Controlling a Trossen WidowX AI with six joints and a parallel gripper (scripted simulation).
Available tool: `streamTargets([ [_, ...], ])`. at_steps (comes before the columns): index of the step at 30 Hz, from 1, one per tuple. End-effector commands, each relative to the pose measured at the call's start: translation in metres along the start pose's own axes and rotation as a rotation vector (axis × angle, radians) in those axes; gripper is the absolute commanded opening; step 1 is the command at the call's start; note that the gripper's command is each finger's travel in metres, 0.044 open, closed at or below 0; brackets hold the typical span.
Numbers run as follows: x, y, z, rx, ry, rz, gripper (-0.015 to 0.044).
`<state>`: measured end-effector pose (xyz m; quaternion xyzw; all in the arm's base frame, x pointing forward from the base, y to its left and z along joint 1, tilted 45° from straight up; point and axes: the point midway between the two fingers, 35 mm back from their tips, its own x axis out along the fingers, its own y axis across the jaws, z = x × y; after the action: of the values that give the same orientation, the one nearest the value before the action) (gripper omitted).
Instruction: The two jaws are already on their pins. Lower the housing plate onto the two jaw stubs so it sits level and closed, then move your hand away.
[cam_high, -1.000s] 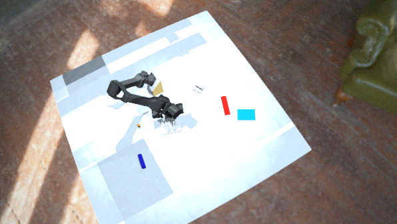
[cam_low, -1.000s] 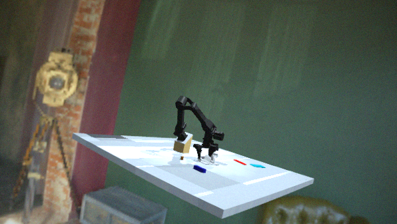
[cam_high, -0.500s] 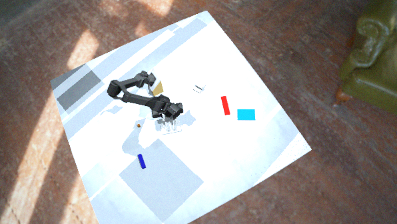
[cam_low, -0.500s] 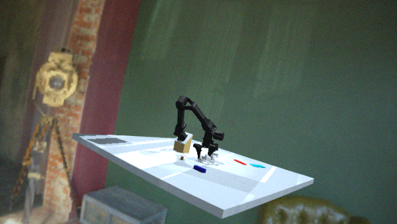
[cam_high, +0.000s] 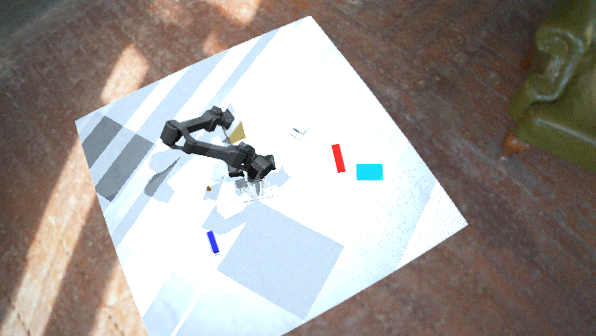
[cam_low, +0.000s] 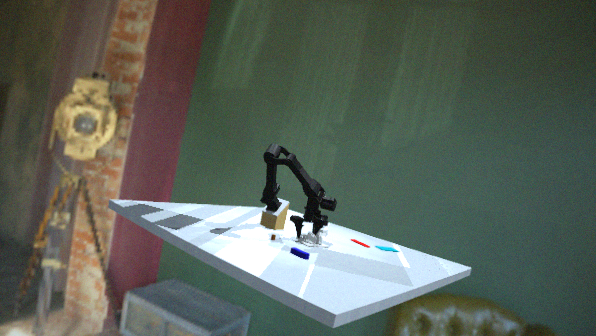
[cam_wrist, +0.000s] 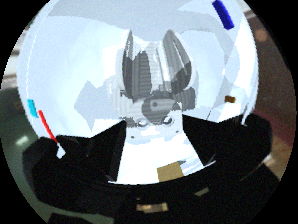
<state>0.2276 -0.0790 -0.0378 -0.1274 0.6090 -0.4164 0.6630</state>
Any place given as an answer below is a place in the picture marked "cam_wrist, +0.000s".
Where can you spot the red flat bar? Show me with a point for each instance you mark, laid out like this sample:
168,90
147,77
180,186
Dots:
46,124

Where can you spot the cyan rectangular block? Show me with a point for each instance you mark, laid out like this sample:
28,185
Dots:
31,108

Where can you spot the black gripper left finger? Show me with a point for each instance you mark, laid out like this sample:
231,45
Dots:
104,150

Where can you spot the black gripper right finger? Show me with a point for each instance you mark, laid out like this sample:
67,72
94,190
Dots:
207,136

